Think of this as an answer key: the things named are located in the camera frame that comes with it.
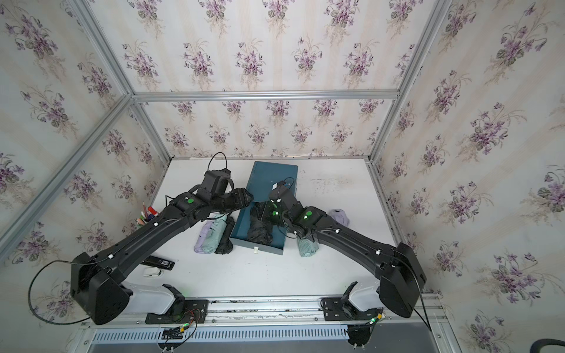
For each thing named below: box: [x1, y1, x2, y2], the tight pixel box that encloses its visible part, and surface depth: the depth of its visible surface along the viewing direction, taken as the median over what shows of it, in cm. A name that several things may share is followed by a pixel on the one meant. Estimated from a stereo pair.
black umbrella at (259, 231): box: [247, 201, 273, 246], surface depth 75 cm
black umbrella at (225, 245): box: [214, 216, 236, 255], surface depth 86 cm
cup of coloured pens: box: [136, 200, 159, 229], surface depth 86 cm
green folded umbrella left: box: [203, 214, 228, 254], surface depth 86 cm
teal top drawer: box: [229, 201, 286, 256], surface depth 78 cm
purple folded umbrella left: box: [193, 219, 213, 254], surface depth 88 cm
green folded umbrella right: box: [296, 236, 320, 258], surface depth 85 cm
